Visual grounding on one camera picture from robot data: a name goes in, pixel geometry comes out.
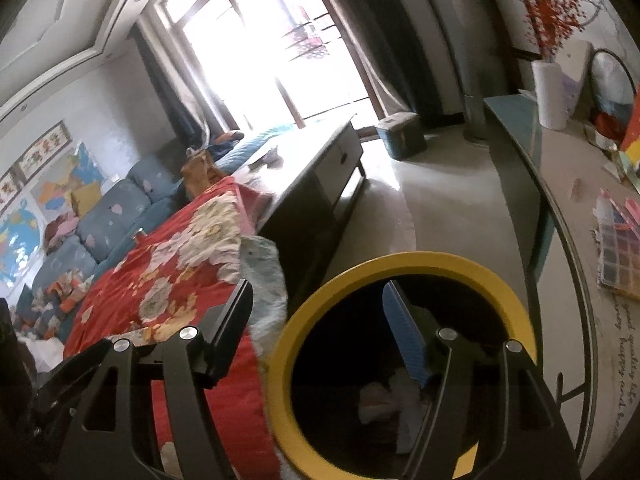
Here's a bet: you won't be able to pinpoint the red floral blanket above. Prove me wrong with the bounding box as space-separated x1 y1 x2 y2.
62 176 282 480

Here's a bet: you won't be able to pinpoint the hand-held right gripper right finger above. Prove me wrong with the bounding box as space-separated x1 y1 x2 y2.
382 280 581 480

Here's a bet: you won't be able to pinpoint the clear plastic organizer box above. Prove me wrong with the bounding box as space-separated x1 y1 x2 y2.
594 189 640 292

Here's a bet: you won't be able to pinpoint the grey sheer curtain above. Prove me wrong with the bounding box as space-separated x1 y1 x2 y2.
134 25 223 142

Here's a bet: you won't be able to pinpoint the dark curtain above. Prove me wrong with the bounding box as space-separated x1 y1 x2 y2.
345 0 451 121

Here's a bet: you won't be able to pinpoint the large bright window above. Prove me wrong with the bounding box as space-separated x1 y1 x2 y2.
155 0 396 131

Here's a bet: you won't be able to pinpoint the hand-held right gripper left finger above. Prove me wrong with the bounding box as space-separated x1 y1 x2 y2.
30 278 253 480

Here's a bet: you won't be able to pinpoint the brown paper bag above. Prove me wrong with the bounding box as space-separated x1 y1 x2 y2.
180 151 222 197

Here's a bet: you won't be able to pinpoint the pale blue quilt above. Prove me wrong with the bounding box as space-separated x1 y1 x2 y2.
239 236 289 357

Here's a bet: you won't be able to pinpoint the dark coffee table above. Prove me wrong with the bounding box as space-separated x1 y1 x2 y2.
234 116 369 307

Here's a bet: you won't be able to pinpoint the white standing air conditioner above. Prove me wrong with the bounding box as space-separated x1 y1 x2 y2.
425 0 501 147

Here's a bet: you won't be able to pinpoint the blue floral sofa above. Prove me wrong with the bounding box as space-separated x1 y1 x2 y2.
10 152 251 346

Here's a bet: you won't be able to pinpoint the white paper roll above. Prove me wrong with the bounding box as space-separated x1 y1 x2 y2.
531 59 569 132

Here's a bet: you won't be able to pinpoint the black bin with yellow rim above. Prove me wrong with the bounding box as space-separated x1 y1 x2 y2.
267 252 543 480

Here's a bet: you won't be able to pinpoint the round black frame ornament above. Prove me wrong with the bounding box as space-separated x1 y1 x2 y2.
589 48 640 147

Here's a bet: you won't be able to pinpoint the grey side table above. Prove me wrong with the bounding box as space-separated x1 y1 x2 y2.
481 92 640 480

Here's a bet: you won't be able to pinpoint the wall map posters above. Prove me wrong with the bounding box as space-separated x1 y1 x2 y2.
0 120 107 292

